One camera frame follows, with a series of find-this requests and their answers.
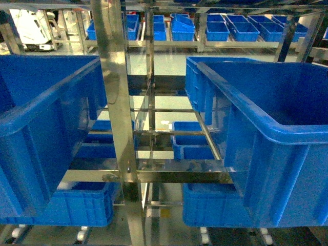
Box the small blue divided bin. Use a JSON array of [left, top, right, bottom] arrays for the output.
[[171, 121, 214, 160]]

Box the blue lower right bin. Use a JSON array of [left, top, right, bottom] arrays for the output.
[[182, 183, 252, 228]]

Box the large blue upper right bin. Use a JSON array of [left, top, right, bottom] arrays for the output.
[[198, 61, 327, 227]]

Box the large blue bin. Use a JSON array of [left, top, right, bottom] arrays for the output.
[[1, 55, 107, 218], [198, 61, 327, 227]]

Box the blue lower left bin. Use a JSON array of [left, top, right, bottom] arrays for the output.
[[1, 182, 119, 227]]

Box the large blue upper left bin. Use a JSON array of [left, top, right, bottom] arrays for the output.
[[1, 55, 107, 218]]

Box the stainless steel rack post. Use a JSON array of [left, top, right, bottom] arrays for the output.
[[91, 1, 146, 245]]

